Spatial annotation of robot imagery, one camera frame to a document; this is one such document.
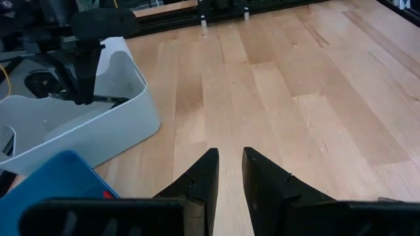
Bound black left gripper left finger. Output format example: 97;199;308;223
152;147;220;236

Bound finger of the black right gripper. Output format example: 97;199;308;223
45;52;79;99
72;41;106;106

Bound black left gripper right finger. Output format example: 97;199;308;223
241;146;336;236

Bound grey plastic bin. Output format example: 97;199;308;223
0;35;162;176

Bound blue plastic tray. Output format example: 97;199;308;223
0;149;121;236

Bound black aluminium table frame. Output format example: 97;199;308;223
126;0;420;39

